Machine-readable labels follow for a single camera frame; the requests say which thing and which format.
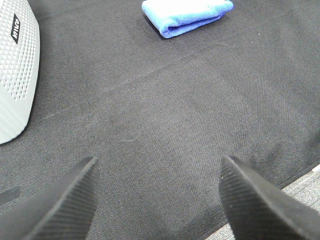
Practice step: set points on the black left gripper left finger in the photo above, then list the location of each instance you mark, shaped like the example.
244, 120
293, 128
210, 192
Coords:
63, 211

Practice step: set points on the blue microfibre towel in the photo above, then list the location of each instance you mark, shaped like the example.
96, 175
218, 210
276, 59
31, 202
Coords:
176, 17

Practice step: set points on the black table cover cloth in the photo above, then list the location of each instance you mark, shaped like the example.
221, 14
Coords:
160, 114

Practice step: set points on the grey perforated laundry basket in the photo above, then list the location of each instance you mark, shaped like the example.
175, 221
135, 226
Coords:
19, 66

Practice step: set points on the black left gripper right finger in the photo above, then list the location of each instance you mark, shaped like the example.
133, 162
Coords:
258, 210

